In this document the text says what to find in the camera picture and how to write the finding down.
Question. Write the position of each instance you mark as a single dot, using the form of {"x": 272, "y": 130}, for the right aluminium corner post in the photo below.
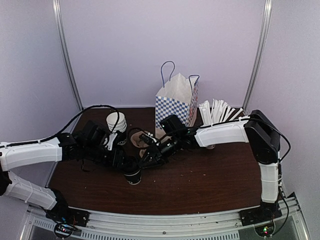
{"x": 264, "y": 30}

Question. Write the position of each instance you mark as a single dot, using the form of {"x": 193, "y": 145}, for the blue checkered paper bag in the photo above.
{"x": 177, "y": 96}

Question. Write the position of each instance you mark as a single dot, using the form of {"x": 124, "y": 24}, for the stack of paper cups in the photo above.
{"x": 117, "y": 123}

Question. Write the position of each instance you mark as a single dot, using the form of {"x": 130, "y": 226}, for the brown cardboard cup carrier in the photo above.
{"x": 137, "y": 142}

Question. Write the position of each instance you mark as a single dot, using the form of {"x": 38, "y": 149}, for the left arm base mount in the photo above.
{"x": 61, "y": 212}

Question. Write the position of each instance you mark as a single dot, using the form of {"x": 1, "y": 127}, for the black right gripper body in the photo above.
{"x": 158, "y": 154}

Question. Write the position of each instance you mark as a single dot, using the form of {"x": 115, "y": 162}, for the black and white paper cup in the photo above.
{"x": 133, "y": 178}

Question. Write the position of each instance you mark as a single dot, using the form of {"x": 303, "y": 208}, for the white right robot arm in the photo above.
{"x": 254, "y": 129}

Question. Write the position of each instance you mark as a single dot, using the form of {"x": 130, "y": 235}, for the aluminium front rail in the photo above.
{"x": 224, "y": 225}

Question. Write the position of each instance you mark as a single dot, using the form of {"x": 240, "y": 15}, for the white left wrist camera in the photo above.
{"x": 109, "y": 141}

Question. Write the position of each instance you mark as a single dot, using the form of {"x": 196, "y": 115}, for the left aluminium corner post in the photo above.
{"x": 65, "y": 53}

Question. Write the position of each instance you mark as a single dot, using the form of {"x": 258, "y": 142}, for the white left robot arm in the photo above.
{"x": 94, "y": 143}

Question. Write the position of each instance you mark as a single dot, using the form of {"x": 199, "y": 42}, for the aluminium corner post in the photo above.
{"x": 264, "y": 30}
{"x": 65, "y": 53}

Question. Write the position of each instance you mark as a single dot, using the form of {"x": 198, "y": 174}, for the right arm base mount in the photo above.
{"x": 263, "y": 213}

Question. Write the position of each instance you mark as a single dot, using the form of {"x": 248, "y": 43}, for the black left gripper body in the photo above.
{"x": 110, "y": 161}

